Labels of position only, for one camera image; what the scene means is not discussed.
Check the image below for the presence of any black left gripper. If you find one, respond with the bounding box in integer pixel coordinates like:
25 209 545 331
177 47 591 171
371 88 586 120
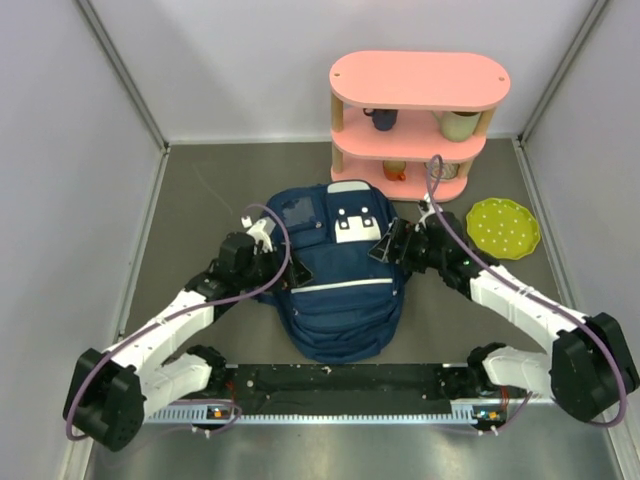
236 240 313 291

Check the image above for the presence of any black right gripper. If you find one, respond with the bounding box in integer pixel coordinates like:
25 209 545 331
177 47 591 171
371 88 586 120
369 218 446 273

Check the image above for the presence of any navy blue backpack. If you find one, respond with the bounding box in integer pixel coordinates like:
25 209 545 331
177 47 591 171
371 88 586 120
257 180 410 364

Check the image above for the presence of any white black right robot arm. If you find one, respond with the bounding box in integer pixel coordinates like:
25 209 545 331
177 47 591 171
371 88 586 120
369 212 639 423

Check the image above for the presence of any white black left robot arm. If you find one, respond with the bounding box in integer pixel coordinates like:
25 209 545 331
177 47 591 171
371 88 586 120
63 229 309 452

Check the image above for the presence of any orange cup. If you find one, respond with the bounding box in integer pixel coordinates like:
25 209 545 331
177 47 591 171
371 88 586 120
382 160 406 181

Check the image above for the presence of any patterned flower-shaped bowl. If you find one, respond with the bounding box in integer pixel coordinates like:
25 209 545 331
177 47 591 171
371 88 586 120
431 163 459 181

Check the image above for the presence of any green polka dot plate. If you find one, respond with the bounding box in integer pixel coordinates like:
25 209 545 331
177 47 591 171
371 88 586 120
466 198 541 260

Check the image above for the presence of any dark blue mug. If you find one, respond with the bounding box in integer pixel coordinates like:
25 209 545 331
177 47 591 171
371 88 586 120
363 108 398 132

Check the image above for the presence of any pink three-tier shelf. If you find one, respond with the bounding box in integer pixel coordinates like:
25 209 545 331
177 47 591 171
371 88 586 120
329 50 511 202

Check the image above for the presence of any pale green mug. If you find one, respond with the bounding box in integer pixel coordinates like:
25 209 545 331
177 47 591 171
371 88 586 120
432 111 481 142

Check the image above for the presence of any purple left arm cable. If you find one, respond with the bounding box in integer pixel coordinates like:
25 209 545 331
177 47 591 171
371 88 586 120
65 202 292 441

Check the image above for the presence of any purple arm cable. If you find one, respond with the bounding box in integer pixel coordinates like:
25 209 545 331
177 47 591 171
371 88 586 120
424 153 629 435
65 202 292 441

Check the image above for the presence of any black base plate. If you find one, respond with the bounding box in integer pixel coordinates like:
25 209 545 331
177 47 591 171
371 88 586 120
193 364 501 416

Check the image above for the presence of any aluminium frame rail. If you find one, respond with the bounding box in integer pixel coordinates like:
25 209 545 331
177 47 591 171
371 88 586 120
79 362 628 426

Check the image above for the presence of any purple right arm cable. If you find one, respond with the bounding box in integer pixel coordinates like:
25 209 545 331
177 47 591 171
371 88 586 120
424 153 629 435

